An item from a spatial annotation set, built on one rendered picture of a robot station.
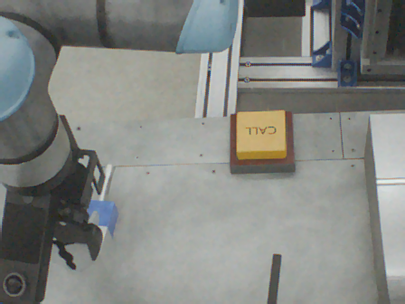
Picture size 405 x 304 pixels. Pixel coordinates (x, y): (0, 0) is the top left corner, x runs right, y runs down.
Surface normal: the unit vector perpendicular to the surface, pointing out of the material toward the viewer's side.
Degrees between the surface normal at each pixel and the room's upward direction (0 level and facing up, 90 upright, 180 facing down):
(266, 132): 0
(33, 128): 90
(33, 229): 31
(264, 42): 0
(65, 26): 71
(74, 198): 0
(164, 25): 67
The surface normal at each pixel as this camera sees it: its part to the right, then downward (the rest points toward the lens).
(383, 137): -0.11, -0.55
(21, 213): -0.16, -0.04
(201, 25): -0.14, 0.50
